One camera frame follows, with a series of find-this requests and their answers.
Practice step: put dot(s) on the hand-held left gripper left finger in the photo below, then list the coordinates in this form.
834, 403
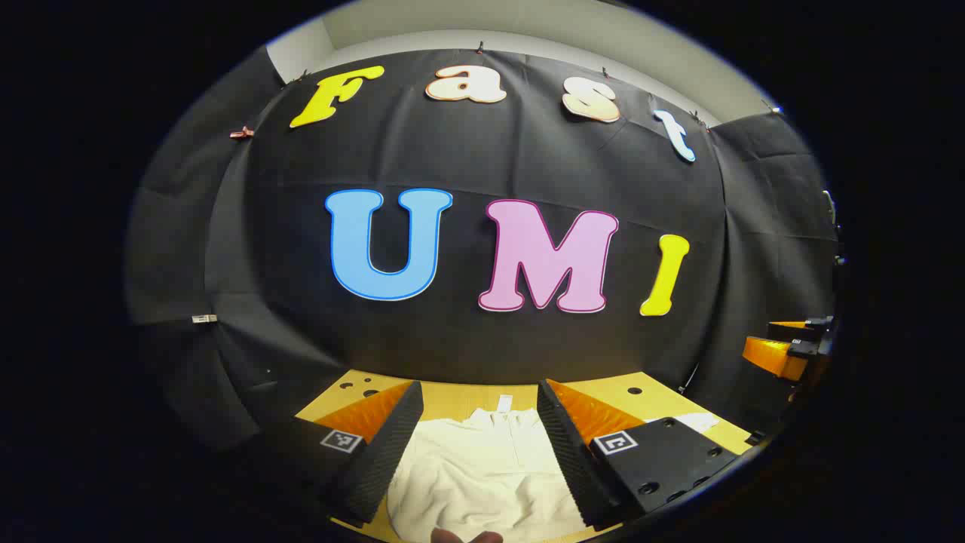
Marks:
392, 445

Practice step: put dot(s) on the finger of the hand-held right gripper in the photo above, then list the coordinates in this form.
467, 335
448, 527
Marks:
791, 326
769, 356

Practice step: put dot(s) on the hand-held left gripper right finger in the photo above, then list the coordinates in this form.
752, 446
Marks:
569, 452

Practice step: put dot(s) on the white garment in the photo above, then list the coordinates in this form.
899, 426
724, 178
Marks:
482, 475

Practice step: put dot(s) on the white cloth clip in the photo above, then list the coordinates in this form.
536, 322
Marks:
203, 318

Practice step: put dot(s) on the black backdrop cloth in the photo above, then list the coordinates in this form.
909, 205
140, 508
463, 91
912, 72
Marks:
452, 151

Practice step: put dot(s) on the reddish cloth clip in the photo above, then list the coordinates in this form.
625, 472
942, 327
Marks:
241, 133

